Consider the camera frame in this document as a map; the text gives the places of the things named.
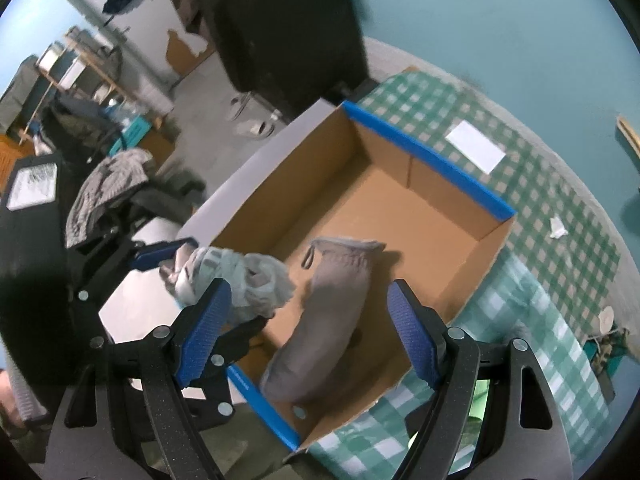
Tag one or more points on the dark curtain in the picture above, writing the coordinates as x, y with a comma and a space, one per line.
285, 25

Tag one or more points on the blue cardboard box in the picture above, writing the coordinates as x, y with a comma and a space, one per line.
425, 220

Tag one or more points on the small black object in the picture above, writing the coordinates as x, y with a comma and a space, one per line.
606, 387

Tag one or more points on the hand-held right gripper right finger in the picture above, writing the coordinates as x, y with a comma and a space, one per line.
411, 340

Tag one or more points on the wooden board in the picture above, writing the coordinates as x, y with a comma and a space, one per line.
629, 135

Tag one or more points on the teal storage box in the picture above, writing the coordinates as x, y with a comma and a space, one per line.
131, 134

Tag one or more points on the green beige checkered tablecloth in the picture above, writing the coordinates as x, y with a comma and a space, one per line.
540, 195

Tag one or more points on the small white disc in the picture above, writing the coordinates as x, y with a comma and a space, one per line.
606, 320

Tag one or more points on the mint checkered plastic tablecloth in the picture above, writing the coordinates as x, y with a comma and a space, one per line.
525, 320

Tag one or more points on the grey slipper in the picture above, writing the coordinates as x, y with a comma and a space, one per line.
240, 106
255, 128

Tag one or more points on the white paper sheet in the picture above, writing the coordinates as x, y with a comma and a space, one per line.
475, 146

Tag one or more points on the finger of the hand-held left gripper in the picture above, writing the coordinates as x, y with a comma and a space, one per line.
245, 335
160, 255

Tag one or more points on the wooden shelf rack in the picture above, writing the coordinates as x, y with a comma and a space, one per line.
95, 62

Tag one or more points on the crumpled white paper scrap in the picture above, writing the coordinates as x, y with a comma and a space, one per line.
557, 227

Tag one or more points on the black chair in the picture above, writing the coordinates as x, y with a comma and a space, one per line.
165, 195

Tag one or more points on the white sock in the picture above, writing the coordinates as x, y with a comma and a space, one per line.
250, 280

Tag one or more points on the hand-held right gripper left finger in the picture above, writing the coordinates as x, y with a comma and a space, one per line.
205, 332

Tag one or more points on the grey striped cloth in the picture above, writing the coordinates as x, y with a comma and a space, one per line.
105, 190

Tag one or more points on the grey sock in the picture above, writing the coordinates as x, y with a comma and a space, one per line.
325, 320

